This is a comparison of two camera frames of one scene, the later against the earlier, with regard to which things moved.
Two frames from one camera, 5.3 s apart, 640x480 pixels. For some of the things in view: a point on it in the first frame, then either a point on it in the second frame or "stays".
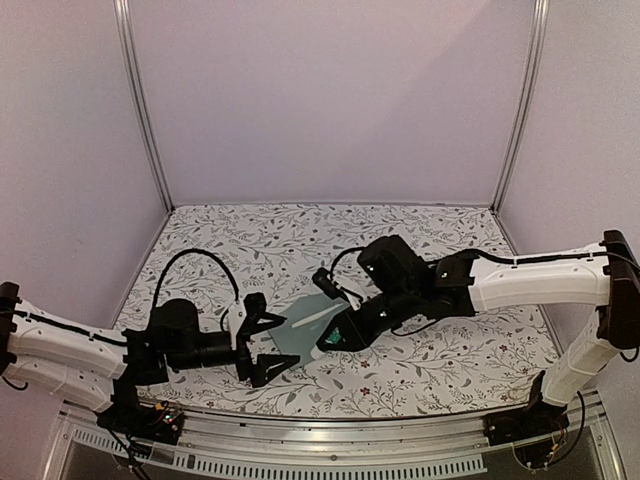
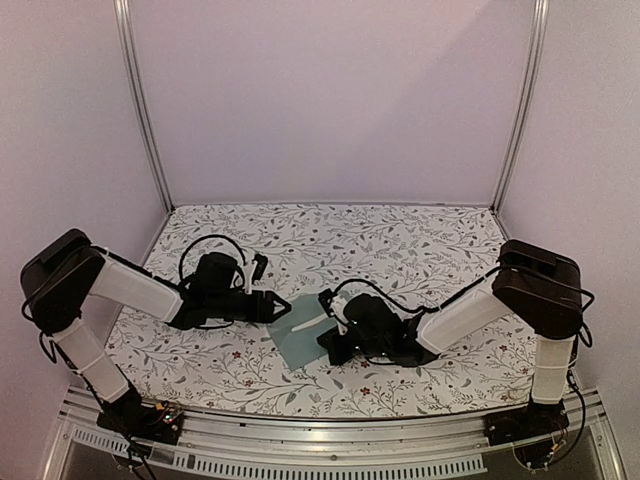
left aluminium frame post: (130, 63) stays
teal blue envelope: (303, 325) stays
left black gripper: (257, 373) → (263, 307)
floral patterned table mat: (491, 361) stays
